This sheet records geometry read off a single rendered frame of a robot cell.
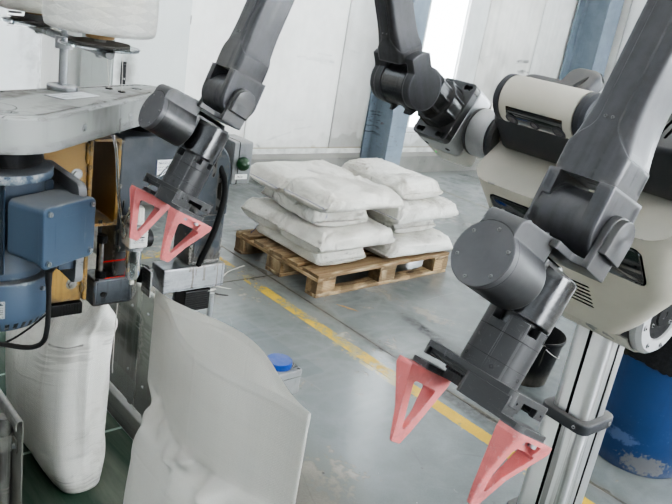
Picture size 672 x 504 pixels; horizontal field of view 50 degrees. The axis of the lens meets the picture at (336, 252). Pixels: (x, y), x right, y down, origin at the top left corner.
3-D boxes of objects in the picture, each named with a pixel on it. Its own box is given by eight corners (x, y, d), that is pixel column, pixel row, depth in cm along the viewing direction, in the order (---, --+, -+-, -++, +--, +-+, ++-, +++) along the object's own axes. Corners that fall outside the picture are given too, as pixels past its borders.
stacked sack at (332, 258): (368, 262, 450) (371, 244, 446) (313, 270, 422) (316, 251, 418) (302, 228, 496) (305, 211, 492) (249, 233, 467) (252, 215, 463)
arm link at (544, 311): (592, 284, 64) (540, 261, 68) (562, 255, 59) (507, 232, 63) (553, 352, 64) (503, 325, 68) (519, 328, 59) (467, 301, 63)
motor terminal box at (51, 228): (95, 270, 111) (99, 197, 107) (44, 288, 102) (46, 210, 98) (53, 255, 114) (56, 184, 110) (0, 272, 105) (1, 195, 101)
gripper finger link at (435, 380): (410, 465, 61) (466, 369, 62) (357, 421, 67) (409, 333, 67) (451, 477, 66) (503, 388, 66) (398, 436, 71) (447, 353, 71)
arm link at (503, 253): (641, 230, 62) (558, 199, 68) (592, 169, 54) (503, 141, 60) (569, 351, 62) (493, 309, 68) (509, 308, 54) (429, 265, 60)
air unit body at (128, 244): (149, 285, 139) (156, 208, 134) (126, 289, 136) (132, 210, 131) (138, 277, 142) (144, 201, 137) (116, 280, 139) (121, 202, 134)
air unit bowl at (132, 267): (142, 280, 138) (144, 250, 136) (127, 282, 136) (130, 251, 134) (135, 274, 140) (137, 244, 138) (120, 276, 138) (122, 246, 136)
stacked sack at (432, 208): (462, 222, 490) (467, 201, 485) (392, 230, 446) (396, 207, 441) (415, 202, 520) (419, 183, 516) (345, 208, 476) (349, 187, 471)
